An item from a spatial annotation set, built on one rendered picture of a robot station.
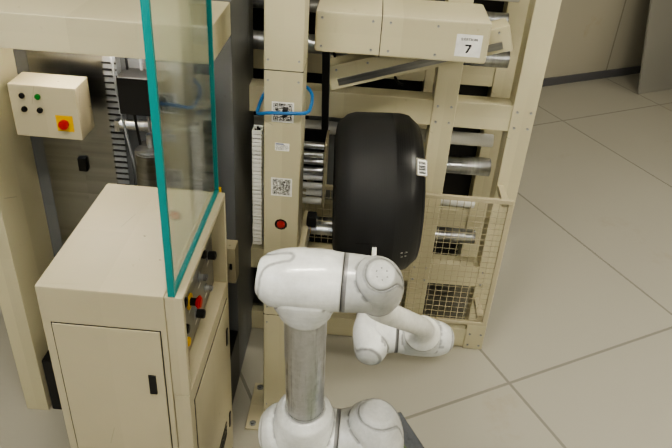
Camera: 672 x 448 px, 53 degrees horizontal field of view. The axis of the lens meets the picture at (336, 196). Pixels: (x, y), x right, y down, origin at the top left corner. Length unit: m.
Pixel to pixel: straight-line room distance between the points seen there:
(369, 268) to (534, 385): 2.25
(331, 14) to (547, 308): 2.29
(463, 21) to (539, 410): 1.89
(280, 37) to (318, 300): 1.01
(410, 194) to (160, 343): 0.90
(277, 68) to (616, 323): 2.59
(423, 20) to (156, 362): 1.41
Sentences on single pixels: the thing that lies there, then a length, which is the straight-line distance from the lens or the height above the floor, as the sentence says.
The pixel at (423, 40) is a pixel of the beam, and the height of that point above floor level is 1.71.
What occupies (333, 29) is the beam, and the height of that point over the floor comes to 1.72.
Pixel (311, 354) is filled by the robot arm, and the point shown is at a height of 1.31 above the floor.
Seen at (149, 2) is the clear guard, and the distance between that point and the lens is 1.48.
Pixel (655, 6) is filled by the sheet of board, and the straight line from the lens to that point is 7.34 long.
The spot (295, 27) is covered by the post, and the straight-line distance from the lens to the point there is 2.16.
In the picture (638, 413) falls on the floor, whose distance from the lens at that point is 3.63.
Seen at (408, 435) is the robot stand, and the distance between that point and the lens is 2.34.
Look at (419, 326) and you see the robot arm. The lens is 1.83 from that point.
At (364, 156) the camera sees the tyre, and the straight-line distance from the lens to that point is 2.21.
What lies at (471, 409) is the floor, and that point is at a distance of 3.35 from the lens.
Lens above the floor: 2.44
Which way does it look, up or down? 31 degrees down
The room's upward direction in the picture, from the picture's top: 4 degrees clockwise
